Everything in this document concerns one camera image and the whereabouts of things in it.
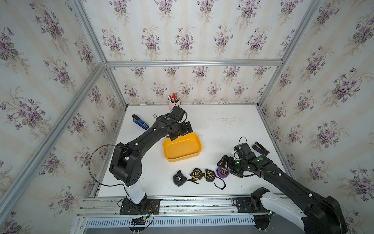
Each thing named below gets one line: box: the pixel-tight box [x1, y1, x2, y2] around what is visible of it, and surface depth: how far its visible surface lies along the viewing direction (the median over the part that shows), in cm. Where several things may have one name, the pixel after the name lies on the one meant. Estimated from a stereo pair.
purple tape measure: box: [215, 166, 231, 179], surface depth 84 cm
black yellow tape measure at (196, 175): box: [187, 167, 204, 185], surface depth 83 cm
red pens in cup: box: [168, 90, 181, 103], surface depth 113 cm
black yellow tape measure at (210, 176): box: [204, 168, 226, 190], surface depth 82 cm
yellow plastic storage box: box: [163, 132, 203, 163], surface depth 95 cm
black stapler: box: [251, 141, 270, 156], surface depth 95 cm
